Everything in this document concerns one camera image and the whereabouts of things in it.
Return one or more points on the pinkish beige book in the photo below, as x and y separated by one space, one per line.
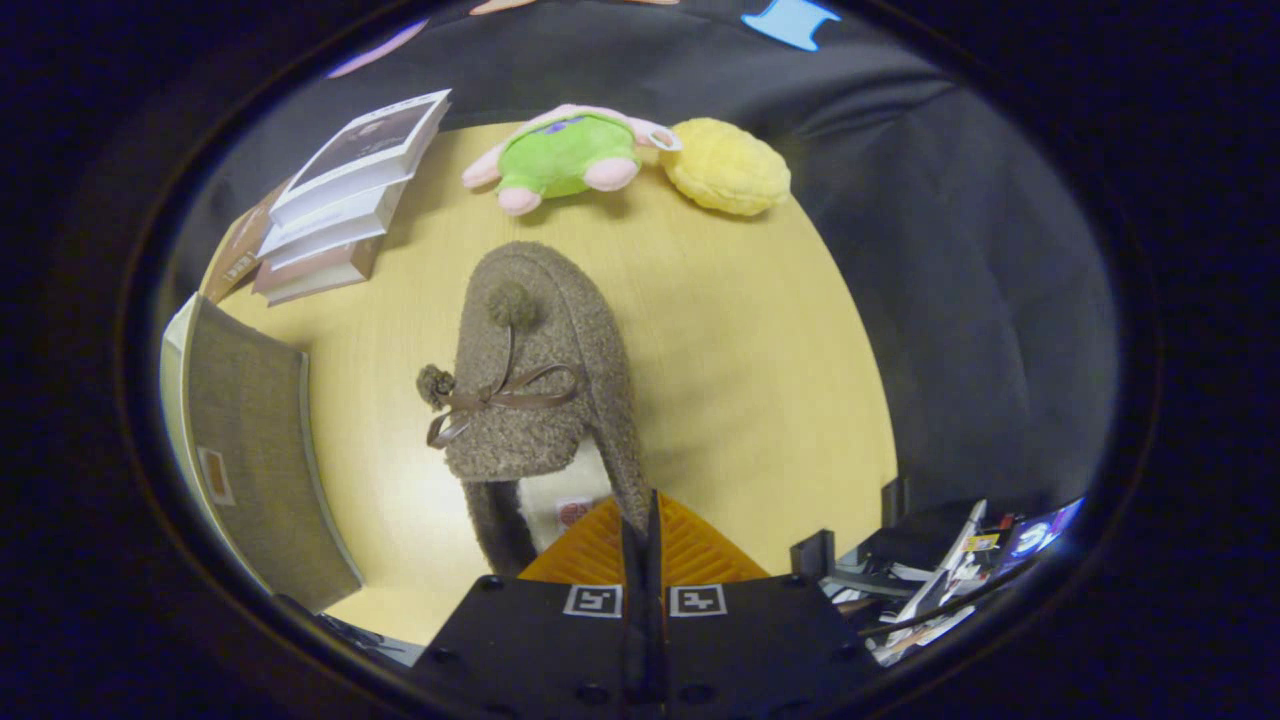
315 270

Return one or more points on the black upright post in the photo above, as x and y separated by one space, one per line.
892 500
812 555

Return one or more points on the plain white book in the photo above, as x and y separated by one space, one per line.
330 225

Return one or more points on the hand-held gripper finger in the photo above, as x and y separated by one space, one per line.
655 600
632 600

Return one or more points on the brown cover book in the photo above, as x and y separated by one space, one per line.
240 250

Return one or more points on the computer monitor screen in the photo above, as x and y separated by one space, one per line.
1040 530

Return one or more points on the brown fuzzy slipper shoe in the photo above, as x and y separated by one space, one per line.
540 430

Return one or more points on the white book with portrait cover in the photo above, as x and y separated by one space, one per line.
365 150

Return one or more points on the black backdrop cloth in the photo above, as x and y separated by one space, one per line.
980 250

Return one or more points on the grey fabric storage box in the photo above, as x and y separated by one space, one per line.
250 450

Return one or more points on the green and pink plush toy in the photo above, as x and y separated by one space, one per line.
560 155

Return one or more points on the white paper clutter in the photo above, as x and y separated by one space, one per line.
940 580

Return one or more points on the yellow round plush toy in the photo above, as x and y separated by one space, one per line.
725 165

